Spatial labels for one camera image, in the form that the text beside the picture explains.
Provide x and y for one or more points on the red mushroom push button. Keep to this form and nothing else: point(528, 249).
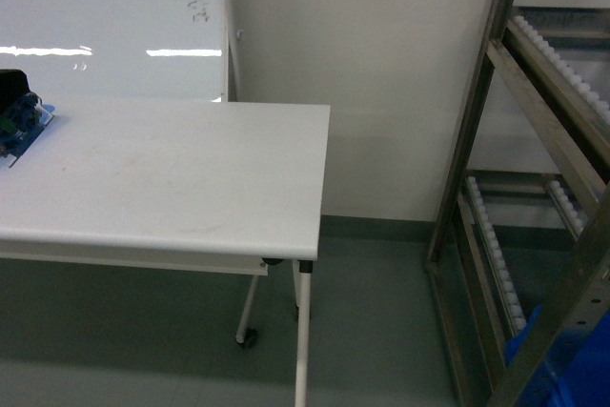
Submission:
point(24, 116)

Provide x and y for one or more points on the white rolling table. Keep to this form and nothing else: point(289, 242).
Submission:
point(219, 187)

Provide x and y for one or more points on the white glossy whiteboard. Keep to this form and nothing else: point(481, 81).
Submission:
point(175, 49)

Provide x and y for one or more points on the metal roller rack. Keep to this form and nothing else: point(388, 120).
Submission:
point(519, 257)

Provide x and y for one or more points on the blue crate left lower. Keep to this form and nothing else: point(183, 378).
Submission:
point(574, 379)

